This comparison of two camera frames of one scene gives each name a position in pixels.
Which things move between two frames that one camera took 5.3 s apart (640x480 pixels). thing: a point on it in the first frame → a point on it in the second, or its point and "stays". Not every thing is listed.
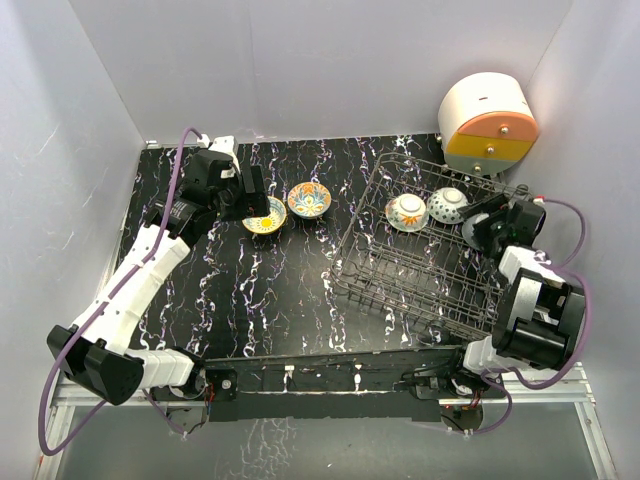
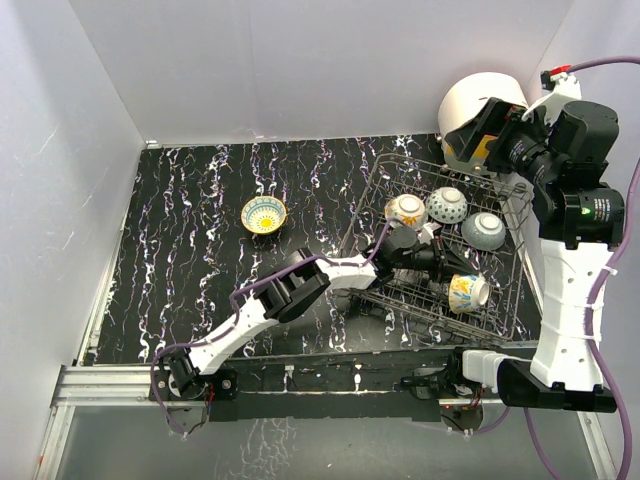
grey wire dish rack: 405,248 stays
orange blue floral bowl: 309,199 → 466,292
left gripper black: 256,201 → 450,264
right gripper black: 490,204 → 490,121
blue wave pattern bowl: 443,204 stays
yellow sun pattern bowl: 270,223 stays
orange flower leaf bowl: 407,213 stays
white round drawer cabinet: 486,124 stays
